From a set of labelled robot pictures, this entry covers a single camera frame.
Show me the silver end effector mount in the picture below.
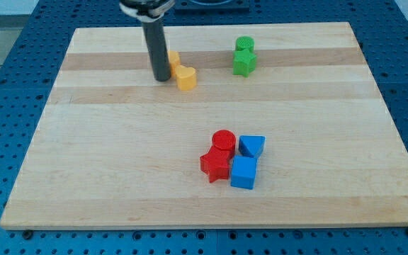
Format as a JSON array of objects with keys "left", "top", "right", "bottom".
[{"left": 119, "top": 0, "right": 175, "bottom": 22}]

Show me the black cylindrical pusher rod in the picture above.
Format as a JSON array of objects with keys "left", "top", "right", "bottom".
[{"left": 142, "top": 18, "right": 171, "bottom": 81}]

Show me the yellow hexagon block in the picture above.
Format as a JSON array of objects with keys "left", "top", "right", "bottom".
[{"left": 168, "top": 50, "right": 181, "bottom": 78}]

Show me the yellow heart block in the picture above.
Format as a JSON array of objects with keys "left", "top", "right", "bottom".
[{"left": 175, "top": 65, "right": 197, "bottom": 91}]

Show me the green star block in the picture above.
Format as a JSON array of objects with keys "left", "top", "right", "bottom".
[{"left": 232, "top": 49, "right": 257, "bottom": 77}]

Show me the red star block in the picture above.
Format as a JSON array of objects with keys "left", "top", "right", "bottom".
[{"left": 200, "top": 146, "right": 232, "bottom": 183}]

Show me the green cylinder block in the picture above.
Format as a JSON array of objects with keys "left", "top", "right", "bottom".
[{"left": 235, "top": 36, "right": 254, "bottom": 52}]

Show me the red cylinder block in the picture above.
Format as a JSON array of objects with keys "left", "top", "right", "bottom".
[{"left": 212, "top": 130, "right": 236, "bottom": 159}]

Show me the wooden board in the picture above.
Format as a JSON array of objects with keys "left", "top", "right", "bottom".
[{"left": 0, "top": 22, "right": 408, "bottom": 230}]

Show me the blue triangle block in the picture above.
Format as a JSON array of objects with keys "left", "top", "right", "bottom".
[{"left": 239, "top": 135, "right": 266, "bottom": 158}]

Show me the blue cube block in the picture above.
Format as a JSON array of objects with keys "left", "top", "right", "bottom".
[{"left": 230, "top": 155, "right": 258, "bottom": 190}]

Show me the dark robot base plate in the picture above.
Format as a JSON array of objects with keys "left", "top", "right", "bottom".
[{"left": 174, "top": 0, "right": 251, "bottom": 13}]

